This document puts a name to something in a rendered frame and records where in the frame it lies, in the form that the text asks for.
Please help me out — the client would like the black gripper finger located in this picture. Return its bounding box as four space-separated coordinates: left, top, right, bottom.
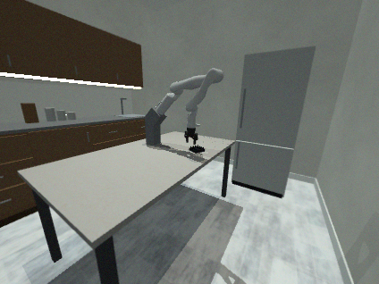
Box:
191 133 198 145
184 131 189 143

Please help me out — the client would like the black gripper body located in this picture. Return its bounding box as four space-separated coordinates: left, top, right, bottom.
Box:
187 128 196 138

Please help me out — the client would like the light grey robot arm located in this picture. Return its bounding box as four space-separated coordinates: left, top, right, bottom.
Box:
156 68 223 129

